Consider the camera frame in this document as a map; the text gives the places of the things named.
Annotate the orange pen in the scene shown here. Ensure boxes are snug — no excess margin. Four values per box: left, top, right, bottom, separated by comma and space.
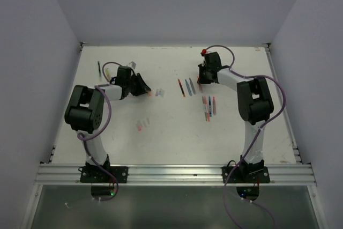
197, 77, 203, 93

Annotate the purple red pen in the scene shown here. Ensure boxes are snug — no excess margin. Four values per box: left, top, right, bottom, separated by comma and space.
189, 78, 196, 95

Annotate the light blue pen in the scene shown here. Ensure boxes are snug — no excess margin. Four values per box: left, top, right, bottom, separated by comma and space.
185, 79, 192, 97

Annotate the green thin pen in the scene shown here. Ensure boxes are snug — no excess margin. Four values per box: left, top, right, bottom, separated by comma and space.
202, 96, 207, 114

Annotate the blue gel pen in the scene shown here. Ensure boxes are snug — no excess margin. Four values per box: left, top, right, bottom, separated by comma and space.
208, 95, 212, 117

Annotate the yellow highlighter pen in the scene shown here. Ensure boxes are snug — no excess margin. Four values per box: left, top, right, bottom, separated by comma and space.
105, 68, 112, 82

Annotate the red black gel pen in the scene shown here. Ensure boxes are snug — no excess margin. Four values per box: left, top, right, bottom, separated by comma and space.
177, 78, 186, 98

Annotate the dark green pen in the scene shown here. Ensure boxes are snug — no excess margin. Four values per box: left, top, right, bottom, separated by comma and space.
97, 61, 102, 82

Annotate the red highlighter pen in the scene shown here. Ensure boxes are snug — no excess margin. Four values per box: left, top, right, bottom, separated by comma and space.
204, 96, 210, 122

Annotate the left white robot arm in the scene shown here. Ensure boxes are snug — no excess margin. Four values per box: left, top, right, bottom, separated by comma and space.
64, 66, 151, 182

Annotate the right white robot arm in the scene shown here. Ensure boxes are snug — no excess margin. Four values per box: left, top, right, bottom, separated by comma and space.
198, 49, 274, 182

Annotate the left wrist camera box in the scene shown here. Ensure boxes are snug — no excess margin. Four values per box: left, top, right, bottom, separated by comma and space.
128, 61, 136, 69

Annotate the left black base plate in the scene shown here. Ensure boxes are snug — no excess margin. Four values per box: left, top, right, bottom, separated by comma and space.
78, 166, 128, 183

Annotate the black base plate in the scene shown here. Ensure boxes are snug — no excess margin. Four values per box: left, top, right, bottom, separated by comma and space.
221, 166, 271, 184
78, 166, 128, 183

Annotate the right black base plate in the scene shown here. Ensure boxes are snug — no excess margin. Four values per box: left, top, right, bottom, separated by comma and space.
221, 166, 271, 184

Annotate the aluminium mounting rail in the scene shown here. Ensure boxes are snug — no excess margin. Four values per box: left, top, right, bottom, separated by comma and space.
34, 164, 316, 186

